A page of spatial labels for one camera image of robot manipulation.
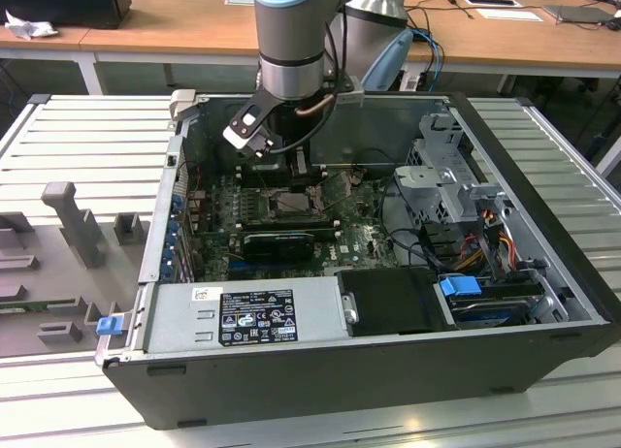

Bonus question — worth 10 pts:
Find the black camera cable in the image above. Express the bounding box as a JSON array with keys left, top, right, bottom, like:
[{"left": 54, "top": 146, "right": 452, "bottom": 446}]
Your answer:
[{"left": 269, "top": 18, "right": 348, "bottom": 156}]

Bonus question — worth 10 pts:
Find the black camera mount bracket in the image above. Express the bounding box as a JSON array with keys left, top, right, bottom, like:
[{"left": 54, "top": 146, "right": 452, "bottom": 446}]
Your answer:
[{"left": 230, "top": 91, "right": 280, "bottom": 139}]

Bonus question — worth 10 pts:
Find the pale blue teach pendant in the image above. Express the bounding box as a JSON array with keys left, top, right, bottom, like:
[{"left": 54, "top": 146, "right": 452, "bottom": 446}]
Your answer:
[{"left": 361, "top": 28, "right": 415, "bottom": 93}]

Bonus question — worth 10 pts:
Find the black RAM slot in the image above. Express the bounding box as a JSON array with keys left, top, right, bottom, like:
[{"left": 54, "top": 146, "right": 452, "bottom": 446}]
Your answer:
[
  {"left": 241, "top": 164, "right": 325, "bottom": 173},
  {"left": 241, "top": 179, "right": 325, "bottom": 188},
  {"left": 241, "top": 213, "right": 329, "bottom": 221},
  {"left": 241, "top": 227, "right": 337, "bottom": 236},
  {"left": 241, "top": 218, "right": 331, "bottom": 226},
  {"left": 241, "top": 169, "right": 325, "bottom": 177},
  {"left": 241, "top": 223, "right": 334, "bottom": 231},
  {"left": 241, "top": 174, "right": 325, "bottom": 182}
]

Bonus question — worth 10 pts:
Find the silver drive cage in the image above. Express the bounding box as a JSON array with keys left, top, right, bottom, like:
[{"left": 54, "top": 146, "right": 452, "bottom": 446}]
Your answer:
[{"left": 392, "top": 109, "right": 518, "bottom": 226}]

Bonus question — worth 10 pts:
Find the black graphics card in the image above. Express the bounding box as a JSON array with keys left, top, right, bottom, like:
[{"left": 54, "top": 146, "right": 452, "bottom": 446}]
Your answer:
[{"left": 241, "top": 232, "right": 315, "bottom": 264}]

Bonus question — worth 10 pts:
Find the CPU socket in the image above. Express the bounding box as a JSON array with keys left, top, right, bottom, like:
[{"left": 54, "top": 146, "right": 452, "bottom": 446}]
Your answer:
[{"left": 261, "top": 185, "right": 325, "bottom": 221}]

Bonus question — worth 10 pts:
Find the silver power supply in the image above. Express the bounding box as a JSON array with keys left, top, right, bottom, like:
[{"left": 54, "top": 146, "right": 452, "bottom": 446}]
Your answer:
[{"left": 143, "top": 277, "right": 350, "bottom": 355}]

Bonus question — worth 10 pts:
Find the blue cable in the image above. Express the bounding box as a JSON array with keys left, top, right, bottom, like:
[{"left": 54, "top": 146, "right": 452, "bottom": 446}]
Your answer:
[{"left": 411, "top": 28, "right": 445, "bottom": 93}]

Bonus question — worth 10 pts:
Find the green motherboard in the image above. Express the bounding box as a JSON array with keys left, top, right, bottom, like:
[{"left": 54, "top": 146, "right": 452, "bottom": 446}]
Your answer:
[{"left": 186, "top": 169, "right": 404, "bottom": 282}]

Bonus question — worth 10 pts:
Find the orange yellow wire bundle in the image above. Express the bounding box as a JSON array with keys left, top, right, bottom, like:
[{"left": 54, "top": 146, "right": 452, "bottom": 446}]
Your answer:
[{"left": 458, "top": 227, "right": 523, "bottom": 274}]

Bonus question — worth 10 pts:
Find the white phone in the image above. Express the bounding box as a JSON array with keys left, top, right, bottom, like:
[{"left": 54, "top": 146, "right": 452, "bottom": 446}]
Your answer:
[{"left": 460, "top": 0, "right": 524, "bottom": 9}]

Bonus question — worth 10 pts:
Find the grey parts rack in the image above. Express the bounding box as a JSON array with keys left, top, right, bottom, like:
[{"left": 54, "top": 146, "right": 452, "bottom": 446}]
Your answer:
[{"left": 0, "top": 180, "right": 151, "bottom": 360}]

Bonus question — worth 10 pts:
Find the black computer tower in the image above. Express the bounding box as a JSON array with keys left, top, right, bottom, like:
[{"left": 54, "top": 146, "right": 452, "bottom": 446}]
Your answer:
[{"left": 0, "top": 0, "right": 133, "bottom": 31}]

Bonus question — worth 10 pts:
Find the black open PC case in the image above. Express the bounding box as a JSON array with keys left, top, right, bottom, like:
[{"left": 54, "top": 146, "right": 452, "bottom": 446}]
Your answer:
[{"left": 94, "top": 89, "right": 621, "bottom": 432}]

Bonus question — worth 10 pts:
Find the silver CPU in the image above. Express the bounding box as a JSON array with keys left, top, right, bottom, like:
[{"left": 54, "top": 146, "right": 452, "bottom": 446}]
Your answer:
[{"left": 277, "top": 193, "right": 314, "bottom": 212}]

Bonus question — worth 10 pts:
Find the white paper sheet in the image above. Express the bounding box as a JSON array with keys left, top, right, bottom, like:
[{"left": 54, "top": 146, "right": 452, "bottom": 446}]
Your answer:
[{"left": 474, "top": 6, "right": 543, "bottom": 23}]

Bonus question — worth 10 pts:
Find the dark notebook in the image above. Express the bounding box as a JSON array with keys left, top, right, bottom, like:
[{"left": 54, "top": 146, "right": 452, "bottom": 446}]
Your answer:
[{"left": 541, "top": 4, "right": 620, "bottom": 28}]

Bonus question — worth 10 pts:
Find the green RAM stick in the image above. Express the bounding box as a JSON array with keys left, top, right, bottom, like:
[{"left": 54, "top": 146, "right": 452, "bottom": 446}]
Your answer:
[{"left": 0, "top": 300, "right": 78, "bottom": 311}]

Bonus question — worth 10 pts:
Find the blue case release latch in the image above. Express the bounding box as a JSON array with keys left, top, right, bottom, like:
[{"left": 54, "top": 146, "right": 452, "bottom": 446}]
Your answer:
[{"left": 96, "top": 315, "right": 123, "bottom": 336}]

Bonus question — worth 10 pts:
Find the hard disk in blue carrier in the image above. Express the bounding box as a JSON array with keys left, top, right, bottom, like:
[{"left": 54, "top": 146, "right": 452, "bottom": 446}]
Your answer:
[{"left": 439, "top": 274, "right": 544, "bottom": 331}]

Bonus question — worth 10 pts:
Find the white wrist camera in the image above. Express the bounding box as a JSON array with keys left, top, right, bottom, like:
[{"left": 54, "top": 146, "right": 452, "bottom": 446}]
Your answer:
[{"left": 221, "top": 102, "right": 281, "bottom": 159}]

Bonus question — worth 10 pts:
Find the crumpled white paper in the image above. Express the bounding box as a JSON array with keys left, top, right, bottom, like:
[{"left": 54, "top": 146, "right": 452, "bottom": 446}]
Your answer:
[{"left": 3, "top": 9, "right": 60, "bottom": 41}]

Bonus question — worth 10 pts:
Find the metal socket cover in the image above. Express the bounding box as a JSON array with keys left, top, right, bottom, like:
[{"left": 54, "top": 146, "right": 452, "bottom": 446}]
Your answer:
[{"left": 315, "top": 169, "right": 355, "bottom": 212}]

